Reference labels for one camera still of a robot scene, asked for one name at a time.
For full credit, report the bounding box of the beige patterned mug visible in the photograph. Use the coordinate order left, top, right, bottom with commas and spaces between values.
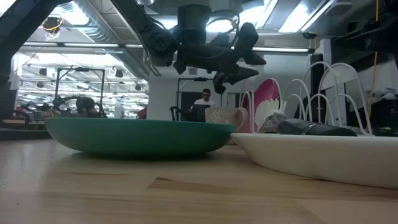
205, 107, 250, 134

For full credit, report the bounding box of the black rig frame beam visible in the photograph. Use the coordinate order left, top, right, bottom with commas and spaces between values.
0, 0, 73, 91

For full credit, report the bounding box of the yellow hanging cable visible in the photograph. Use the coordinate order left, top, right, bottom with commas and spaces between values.
368, 0, 380, 119

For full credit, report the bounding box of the white plate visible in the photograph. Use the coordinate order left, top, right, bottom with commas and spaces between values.
230, 133, 398, 190

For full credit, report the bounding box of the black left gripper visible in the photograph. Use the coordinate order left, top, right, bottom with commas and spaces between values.
172, 42, 267, 85

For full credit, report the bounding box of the pink plate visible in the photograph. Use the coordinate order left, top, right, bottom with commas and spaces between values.
241, 78, 281, 133

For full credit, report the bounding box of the black dish brush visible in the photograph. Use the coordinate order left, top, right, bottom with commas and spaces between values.
254, 99, 358, 137

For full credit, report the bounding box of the green plate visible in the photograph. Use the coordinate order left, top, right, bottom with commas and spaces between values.
44, 117, 238, 157

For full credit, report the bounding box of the person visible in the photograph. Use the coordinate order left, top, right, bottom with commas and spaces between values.
188, 88, 217, 123

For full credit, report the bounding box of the white wire dish rack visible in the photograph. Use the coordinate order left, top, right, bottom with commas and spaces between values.
239, 61, 374, 136

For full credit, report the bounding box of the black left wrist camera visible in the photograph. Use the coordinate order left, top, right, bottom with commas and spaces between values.
177, 3, 213, 45

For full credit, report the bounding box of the overhead camera with yellow cable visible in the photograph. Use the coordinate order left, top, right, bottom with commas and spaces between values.
42, 16, 64, 34

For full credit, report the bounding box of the black background rig frame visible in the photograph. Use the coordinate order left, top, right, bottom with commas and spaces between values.
54, 66, 106, 119

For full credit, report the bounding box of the black laptop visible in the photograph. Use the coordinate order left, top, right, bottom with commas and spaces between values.
190, 104, 212, 123

